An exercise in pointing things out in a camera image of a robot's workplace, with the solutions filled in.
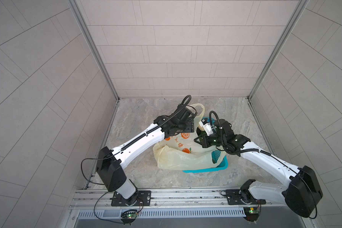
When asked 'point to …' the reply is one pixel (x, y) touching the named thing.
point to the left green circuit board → (128, 216)
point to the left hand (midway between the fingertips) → (192, 125)
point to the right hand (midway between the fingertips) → (195, 140)
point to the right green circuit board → (251, 213)
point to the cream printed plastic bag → (180, 151)
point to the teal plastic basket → (215, 156)
